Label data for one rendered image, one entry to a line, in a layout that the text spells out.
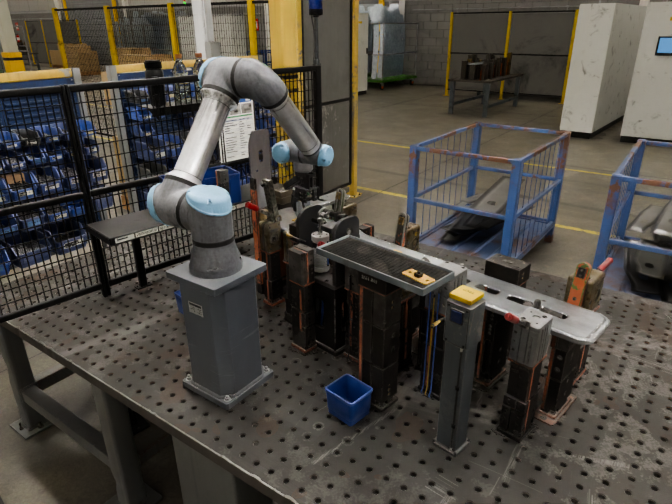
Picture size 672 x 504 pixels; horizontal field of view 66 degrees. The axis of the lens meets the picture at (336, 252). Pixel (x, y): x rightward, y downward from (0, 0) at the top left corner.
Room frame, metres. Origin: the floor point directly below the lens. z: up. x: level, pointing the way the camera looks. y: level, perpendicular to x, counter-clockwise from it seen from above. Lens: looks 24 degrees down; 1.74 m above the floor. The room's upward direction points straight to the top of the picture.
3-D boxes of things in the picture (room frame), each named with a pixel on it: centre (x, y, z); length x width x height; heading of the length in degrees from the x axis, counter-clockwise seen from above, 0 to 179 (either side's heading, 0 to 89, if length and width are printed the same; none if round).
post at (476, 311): (1.08, -0.31, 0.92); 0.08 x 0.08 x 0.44; 45
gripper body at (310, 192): (1.97, 0.12, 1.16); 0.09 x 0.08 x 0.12; 45
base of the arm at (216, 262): (1.36, 0.35, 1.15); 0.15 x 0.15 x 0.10
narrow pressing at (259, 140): (2.19, 0.32, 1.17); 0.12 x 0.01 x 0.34; 135
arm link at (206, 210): (1.36, 0.35, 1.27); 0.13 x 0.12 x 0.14; 58
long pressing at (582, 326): (1.66, -0.21, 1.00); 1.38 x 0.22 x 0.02; 45
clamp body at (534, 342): (1.13, -0.50, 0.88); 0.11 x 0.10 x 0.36; 135
